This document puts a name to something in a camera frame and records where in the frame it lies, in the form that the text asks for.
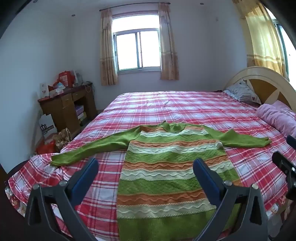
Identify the stack of flat boxes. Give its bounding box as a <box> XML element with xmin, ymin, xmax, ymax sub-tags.
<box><xmin>74</xmin><ymin>105</ymin><xmax>87</xmax><ymax>126</ymax></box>

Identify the pink blanket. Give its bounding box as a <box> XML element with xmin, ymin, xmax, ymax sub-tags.
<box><xmin>256</xmin><ymin>100</ymin><xmax>296</xmax><ymax>139</ymax></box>

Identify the sliding glass window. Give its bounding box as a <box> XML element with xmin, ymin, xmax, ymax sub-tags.
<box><xmin>112</xmin><ymin>13</ymin><xmax>162</xmax><ymax>75</ymax></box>

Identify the brown wooden desk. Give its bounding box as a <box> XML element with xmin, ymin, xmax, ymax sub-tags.
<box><xmin>38</xmin><ymin>83</ymin><xmax>97</xmax><ymax>137</ymax></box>

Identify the dark curtain rod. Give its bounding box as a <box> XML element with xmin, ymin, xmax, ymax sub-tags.
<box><xmin>99</xmin><ymin>2</ymin><xmax>171</xmax><ymax>12</ymax></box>

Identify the yellow sheer curtain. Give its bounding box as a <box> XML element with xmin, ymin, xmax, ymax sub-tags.
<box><xmin>232</xmin><ymin>0</ymin><xmax>289</xmax><ymax>80</ymax></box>

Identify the beige patterned curtain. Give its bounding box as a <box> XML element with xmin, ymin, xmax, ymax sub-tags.
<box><xmin>99</xmin><ymin>9</ymin><xmax>119</xmax><ymax>86</ymax></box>
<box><xmin>158</xmin><ymin>3</ymin><xmax>179</xmax><ymax>81</ymax></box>

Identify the red plastic bag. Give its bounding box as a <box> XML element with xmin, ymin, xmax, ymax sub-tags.
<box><xmin>36</xmin><ymin>140</ymin><xmax>57</xmax><ymax>155</ymax></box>

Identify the cream wooden bed headboard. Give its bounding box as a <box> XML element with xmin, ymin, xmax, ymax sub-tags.
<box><xmin>223</xmin><ymin>66</ymin><xmax>296</xmax><ymax>114</ymax></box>

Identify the striped patterned pillow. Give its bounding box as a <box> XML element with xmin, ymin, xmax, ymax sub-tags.
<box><xmin>224</xmin><ymin>80</ymin><xmax>262</xmax><ymax>105</ymax></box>

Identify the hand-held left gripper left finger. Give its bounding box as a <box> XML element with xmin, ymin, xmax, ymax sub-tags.
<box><xmin>24</xmin><ymin>158</ymin><xmax>100</xmax><ymax>241</ymax></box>

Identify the red white plaid bedsheet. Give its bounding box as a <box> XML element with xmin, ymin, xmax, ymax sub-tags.
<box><xmin>5</xmin><ymin>91</ymin><xmax>296</xmax><ymax>241</ymax></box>

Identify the white paper bag black print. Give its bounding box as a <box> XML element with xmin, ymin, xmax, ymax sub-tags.
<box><xmin>38</xmin><ymin>113</ymin><xmax>58</xmax><ymax>139</ymax></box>

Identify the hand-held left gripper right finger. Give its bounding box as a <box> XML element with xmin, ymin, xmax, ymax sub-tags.
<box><xmin>193</xmin><ymin>158</ymin><xmax>270</xmax><ymax>241</ymax></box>

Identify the green orange striped knit sweater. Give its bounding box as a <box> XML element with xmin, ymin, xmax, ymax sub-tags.
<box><xmin>50</xmin><ymin>120</ymin><xmax>272</xmax><ymax>241</ymax></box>

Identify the brown patterned bag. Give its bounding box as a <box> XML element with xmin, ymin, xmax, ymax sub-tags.
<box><xmin>52</xmin><ymin>128</ymin><xmax>73</xmax><ymax>151</ymax></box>

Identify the side window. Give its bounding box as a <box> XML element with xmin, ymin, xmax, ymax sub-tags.
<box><xmin>273</xmin><ymin>19</ymin><xmax>296</xmax><ymax>91</ymax></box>

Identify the white heart print gift bag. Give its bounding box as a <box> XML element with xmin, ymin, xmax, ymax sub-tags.
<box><xmin>39</xmin><ymin>83</ymin><xmax>50</xmax><ymax>99</ymax></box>

